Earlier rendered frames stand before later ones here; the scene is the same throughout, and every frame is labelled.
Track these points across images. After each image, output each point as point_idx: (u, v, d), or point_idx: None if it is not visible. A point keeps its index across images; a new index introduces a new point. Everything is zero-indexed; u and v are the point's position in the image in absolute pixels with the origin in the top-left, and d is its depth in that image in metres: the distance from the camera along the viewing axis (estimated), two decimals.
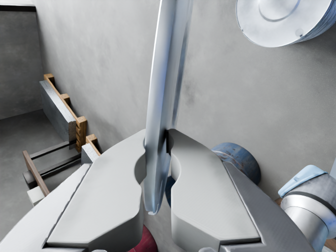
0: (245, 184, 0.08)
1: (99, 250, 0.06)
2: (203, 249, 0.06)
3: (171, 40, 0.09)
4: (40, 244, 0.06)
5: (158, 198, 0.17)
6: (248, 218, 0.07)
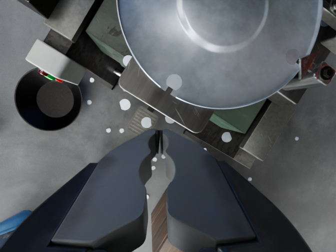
0: (240, 183, 0.08)
1: (99, 250, 0.06)
2: (203, 249, 0.06)
3: (257, 99, 0.30)
4: (45, 242, 0.06)
5: (175, 87, 0.29)
6: (244, 216, 0.07)
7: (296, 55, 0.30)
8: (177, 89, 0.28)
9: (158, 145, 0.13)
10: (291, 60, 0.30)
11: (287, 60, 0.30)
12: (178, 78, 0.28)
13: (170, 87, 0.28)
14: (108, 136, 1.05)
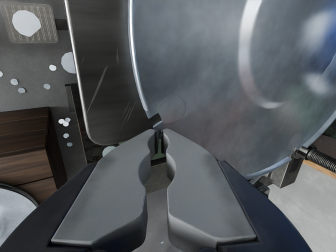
0: (240, 183, 0.08)
1: (99, 250, 0.06)
2: (203, 249, 0.06)
3: None
4: (44, 242, 0.06)
5: (296, 142, 0.25)
6: (244, 216, 0.07)
7: None
8: (300, 141, 0.24)
9: (158, 145, 0.13)
10: None
11: None
12: (296, 136, 0.24)
13: (294, 147, 0.24)
14: None
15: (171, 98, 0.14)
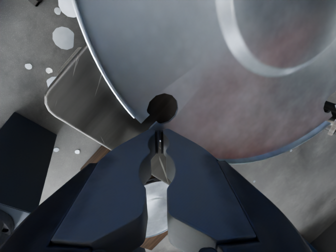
0: (240, 183, 0.08)
1: (99, 250, 0.06)
2: (203, 249, 0.06)
3: None
4: (44, 242, 0.06)
5: None
6: (244, 217, 0.07)
7: None
8: None
9: (158, 145, 0.13)
10: None
11: None
12: None
13: None
14: (28, 74, 0.76)
15: None
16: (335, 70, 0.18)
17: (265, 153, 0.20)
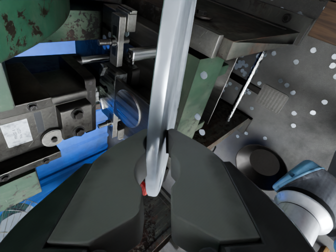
0: (245, 184, 0.08)
1: (99, 250, 0.06)
2: (203, 249, 0.06)
3: (164, 173, 0.27)
4: (40, 243, 0.06)
5: None
6: (248, 218, 0.07)
7: None
8: None
9: None
10: None
11: None
12: None
13: None
14: (300, 126, 1.02)
15: None
16: None
17: (168, 73, 0.09)
